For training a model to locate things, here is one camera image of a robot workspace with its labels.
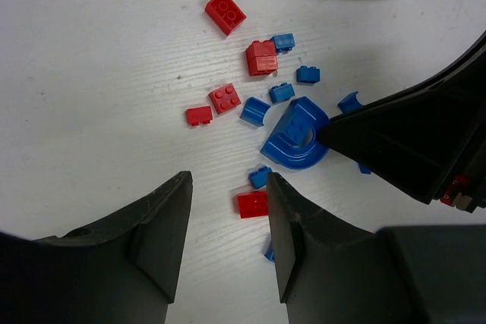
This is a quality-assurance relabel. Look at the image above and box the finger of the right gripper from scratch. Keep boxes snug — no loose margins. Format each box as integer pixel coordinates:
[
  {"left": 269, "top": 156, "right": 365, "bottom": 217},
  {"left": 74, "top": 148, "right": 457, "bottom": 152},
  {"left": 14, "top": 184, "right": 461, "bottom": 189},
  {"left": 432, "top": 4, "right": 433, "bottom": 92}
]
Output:
[{"left": 317, "top": 36, "right": 485, "bottom": 205}]

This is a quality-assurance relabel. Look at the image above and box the small blue lego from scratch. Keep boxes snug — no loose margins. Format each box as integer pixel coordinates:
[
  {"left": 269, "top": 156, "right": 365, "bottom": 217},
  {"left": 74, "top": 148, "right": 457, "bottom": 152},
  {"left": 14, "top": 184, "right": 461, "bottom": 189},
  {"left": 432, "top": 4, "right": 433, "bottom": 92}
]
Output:
[{"left": 296, "top": 65, "right": 320, "bottom": 84}]

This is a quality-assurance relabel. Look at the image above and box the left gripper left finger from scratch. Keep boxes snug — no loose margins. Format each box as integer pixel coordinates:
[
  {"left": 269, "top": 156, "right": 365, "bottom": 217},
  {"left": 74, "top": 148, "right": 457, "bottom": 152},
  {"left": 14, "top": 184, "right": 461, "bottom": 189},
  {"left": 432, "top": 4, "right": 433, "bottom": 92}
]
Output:
[{"left": 1, "top": 171, "right": 193, "bottom": 323}]

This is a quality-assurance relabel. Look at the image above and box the blue lego brick front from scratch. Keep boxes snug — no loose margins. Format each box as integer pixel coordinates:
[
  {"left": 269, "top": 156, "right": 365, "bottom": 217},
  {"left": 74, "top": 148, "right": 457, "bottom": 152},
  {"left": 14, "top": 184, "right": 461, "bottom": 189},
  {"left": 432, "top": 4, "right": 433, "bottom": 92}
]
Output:
[{"left": 248, "top": 166, "right": 273, "bottom": 189}]

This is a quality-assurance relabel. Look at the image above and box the red flat lego brick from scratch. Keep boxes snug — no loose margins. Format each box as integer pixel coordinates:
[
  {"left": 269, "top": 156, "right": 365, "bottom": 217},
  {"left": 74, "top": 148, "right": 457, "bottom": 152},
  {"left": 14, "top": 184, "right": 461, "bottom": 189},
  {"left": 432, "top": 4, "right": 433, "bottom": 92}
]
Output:
[{"left": 237, "top": 190, "right": 268, "bottom": 219}]

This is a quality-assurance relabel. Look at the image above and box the blue lego brick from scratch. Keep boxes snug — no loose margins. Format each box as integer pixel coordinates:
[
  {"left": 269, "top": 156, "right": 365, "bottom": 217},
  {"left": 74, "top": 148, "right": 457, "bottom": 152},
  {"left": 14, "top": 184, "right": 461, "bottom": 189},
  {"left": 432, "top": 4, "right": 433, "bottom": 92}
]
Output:
[
  {"left": 270, "top": 33, "right": 295, "bottom": 54},
  {"left": 248, "top": 166, "right": 273, "bottom": 189}
]

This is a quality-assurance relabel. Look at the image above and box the red square lego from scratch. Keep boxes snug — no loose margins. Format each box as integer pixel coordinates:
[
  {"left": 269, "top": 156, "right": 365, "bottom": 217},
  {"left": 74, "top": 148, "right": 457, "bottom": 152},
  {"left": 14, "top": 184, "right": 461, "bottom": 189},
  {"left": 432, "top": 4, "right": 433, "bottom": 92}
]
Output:
[{"left": 208, "top": 83, "right": 241, "bottom": 115}]

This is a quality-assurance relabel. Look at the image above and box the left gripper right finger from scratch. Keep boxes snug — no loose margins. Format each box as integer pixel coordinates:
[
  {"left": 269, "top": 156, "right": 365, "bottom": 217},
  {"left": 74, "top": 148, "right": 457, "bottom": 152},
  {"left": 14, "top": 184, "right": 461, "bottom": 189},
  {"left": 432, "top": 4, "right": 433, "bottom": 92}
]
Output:
[{"left": 267, "top": 173, "right": 485, "bottom": 323}]

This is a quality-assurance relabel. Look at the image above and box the large blue round lego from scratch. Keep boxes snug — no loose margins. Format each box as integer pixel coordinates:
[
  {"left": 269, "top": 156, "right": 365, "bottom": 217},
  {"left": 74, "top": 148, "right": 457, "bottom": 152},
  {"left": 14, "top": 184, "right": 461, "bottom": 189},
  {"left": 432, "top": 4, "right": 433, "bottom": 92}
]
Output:
[{"left": 260, "top": 96, "right": 330, "bottom": 170}]

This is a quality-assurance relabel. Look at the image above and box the red lego brick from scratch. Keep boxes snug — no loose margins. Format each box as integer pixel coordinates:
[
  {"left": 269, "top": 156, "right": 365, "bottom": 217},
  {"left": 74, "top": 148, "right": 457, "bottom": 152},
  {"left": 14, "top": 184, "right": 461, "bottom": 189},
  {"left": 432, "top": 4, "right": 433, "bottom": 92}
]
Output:
[
  {"left": 205, "top": 0, "right": 247, "bottom": 36},
  {"left": 237, "top": 190, "right": 268, "bottom": 219}
]

